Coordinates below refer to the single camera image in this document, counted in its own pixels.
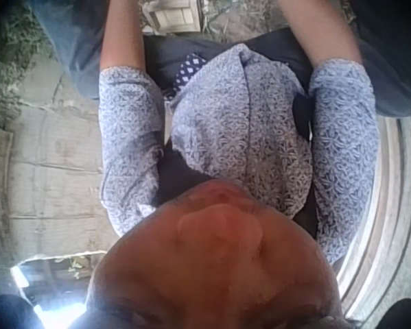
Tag green plant heap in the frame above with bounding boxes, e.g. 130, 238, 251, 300
0, 6, 60, 126

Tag pale wooden crate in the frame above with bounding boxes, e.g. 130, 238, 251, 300
146, 0, 203, 32

